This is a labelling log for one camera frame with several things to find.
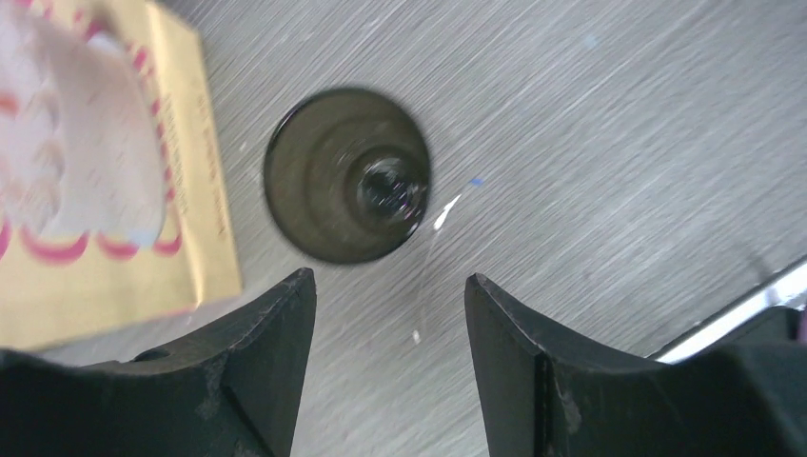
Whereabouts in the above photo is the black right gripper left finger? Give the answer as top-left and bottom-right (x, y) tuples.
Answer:
(1, 268), (317, 456)

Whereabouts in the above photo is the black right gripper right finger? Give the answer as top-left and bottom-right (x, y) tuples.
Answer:
(464, 274), (806, 456)

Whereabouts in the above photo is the pink paper gift bag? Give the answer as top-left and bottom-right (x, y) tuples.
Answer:
(1, 1), (242, 349)

